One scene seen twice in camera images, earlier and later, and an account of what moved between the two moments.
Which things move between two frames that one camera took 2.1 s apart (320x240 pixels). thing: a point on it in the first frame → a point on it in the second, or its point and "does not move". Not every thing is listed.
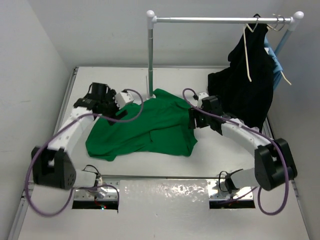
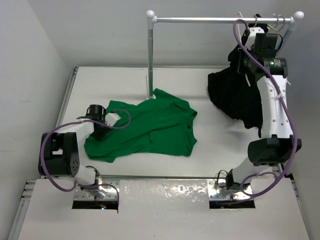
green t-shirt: x=164 y=127 does not move
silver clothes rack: x=293 y=22 does not move
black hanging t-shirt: x=245 y=87 does not move
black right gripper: x=193 y=114 → x=242 y=67
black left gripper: x=111 y=97 → x=99 y=136
